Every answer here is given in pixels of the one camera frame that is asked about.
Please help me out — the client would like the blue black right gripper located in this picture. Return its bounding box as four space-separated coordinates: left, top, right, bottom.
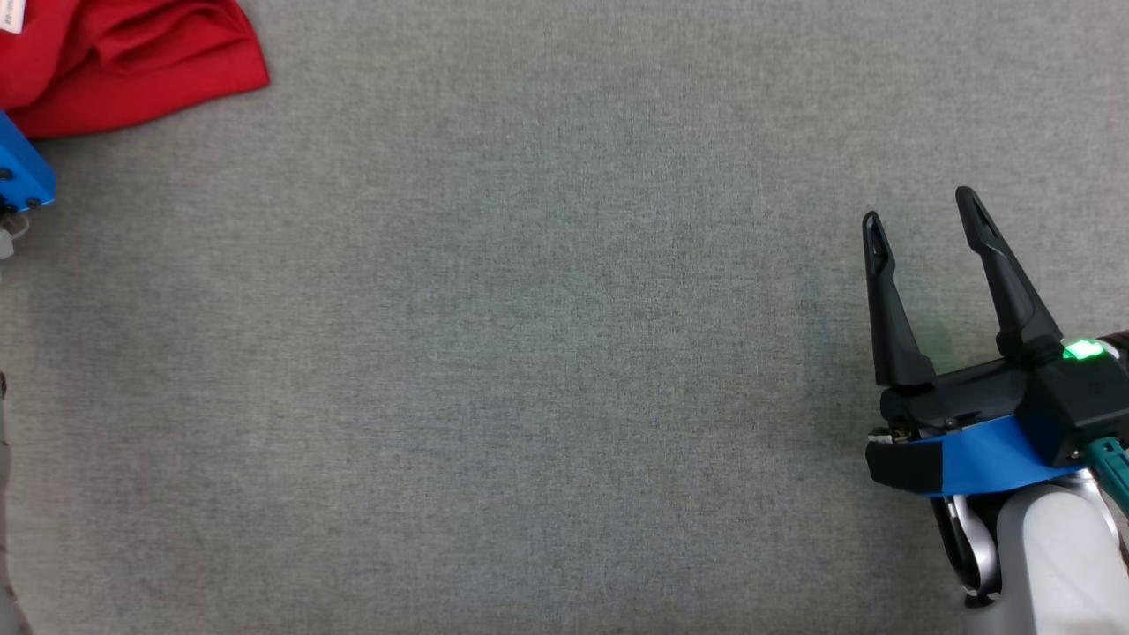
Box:
862 185 1103 499

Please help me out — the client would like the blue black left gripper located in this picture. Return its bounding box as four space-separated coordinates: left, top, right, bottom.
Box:
0 110 57 214

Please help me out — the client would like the red jersey with white sleeves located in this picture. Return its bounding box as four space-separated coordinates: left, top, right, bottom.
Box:
0 0 271 139

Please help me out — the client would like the grey fabric sofa cushion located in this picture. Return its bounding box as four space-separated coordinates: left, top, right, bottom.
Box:
0 0 1129 635

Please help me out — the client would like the black right cable teal plug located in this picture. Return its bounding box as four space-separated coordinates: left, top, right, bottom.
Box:
1085 437 1129 517

